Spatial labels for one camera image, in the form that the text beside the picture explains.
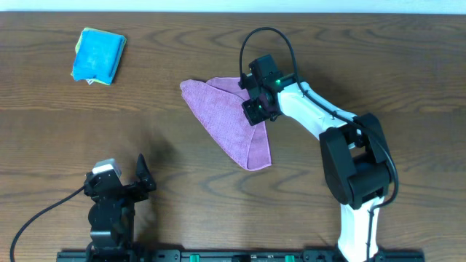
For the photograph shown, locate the purple microfiber cloth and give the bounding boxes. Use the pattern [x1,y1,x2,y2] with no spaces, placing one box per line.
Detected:
[180,77,272,171]

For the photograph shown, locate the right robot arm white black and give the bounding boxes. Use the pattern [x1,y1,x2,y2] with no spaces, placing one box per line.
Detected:
[240,71,398,261]

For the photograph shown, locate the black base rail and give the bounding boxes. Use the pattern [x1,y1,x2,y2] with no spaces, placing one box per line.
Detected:
[56,248,425,262]

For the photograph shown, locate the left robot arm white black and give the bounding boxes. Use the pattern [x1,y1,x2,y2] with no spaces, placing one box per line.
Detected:
[84,154,157,250]

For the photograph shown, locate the blue folded cloth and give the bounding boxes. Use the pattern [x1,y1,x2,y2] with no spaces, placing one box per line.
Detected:
[71,28,125,82]

